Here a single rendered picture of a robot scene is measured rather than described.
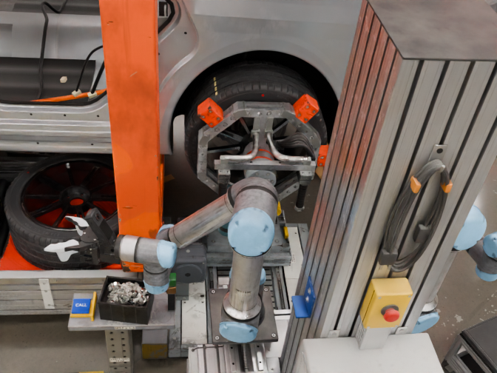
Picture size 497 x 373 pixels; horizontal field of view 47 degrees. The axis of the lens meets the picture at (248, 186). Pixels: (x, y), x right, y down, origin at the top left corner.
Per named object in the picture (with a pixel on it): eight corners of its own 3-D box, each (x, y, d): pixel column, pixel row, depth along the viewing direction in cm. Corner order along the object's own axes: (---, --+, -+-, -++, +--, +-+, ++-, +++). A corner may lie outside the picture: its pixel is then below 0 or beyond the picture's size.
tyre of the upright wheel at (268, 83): (247, 189, 313) (345, 118, 286) (251, 220, 295) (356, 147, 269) (155, 119, 277) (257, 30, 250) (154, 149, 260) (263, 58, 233)
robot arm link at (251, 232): (260, 312, 188) (281, 189, 152) (254, 351, 177) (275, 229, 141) (224, 306, 189) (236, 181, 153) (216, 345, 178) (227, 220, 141)
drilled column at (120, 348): (134, 357, 274) (129, 303, 246) (132, 376, 267) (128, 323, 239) (112, 357, 273) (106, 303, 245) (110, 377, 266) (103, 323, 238)
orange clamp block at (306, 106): (302, 114, 253) (316, 100, 248) (305, 124, 247) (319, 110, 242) (291, 106, 249) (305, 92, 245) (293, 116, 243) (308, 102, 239)
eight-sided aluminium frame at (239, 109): (306, 195, 284) (325, 102, 248) (308, 204, 279) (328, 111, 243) (195, 194, 278) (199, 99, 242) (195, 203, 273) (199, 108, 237)
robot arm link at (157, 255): (171, 276, 164) (171, 257, 159) (134, 270, 165) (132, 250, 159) (177, 256, 170) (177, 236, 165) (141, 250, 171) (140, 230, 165)
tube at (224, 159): (258, 136, 250) (261, 116, 243) (262, 164, 236) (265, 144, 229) (217, 135, 248) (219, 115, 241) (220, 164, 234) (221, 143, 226)
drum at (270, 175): (270, 163, 269) (274, 138, 259) (275, 194, 253) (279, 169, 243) (240, 162, 267) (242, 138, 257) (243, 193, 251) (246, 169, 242)
